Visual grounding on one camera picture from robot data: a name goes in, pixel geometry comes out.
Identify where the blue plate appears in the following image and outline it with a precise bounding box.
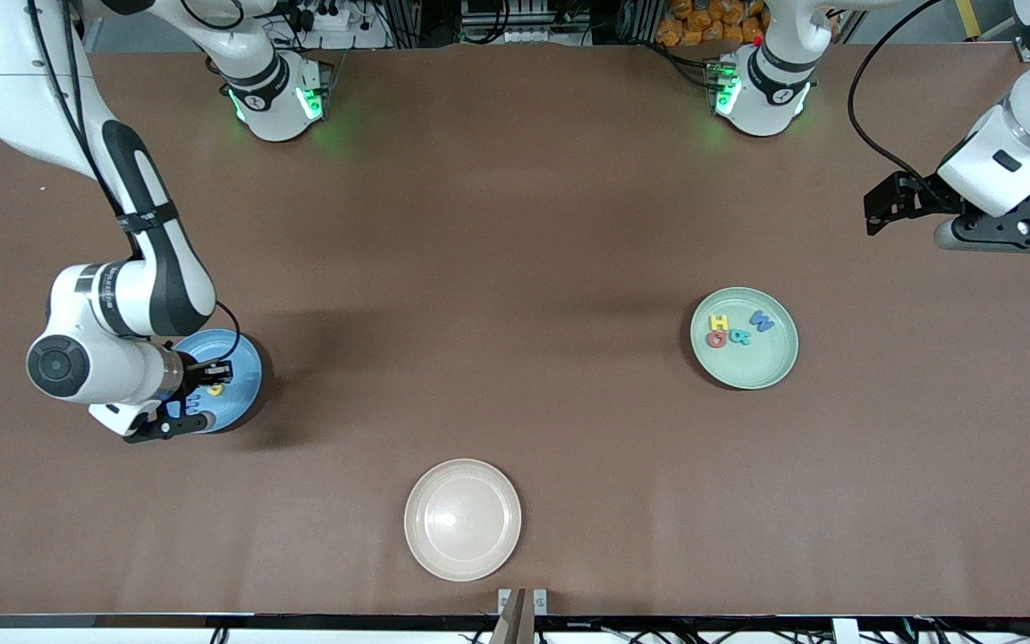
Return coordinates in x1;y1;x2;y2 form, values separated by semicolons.
157;328;264;435

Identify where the green plate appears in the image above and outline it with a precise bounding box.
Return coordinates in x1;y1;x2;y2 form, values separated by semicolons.
690;287;800;391

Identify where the cream plate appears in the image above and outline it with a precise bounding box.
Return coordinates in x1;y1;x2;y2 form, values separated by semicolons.
404;458;523;583

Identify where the orange bag pile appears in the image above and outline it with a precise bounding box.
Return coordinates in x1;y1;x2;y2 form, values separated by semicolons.
656;0;771;47

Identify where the white power strip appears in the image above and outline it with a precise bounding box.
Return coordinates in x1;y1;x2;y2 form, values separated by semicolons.
287;0;391;50
461;0;587;46

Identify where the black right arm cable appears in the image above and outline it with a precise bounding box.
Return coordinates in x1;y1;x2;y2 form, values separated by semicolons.
28;0;243;363

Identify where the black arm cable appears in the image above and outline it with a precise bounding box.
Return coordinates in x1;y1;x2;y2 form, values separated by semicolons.
28;0;243;363
848;0;945;184

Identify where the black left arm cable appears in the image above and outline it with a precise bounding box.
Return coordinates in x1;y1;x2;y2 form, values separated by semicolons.
848;0;945;184

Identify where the black table edge rail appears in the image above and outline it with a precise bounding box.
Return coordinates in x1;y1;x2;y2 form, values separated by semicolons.
0;612;1030;632

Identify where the grey mount pole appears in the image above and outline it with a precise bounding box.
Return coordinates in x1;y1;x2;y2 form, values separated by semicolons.
488;589;528;644

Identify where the metal table edge bracket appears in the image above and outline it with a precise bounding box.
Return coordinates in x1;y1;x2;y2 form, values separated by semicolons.
497;588;549;618

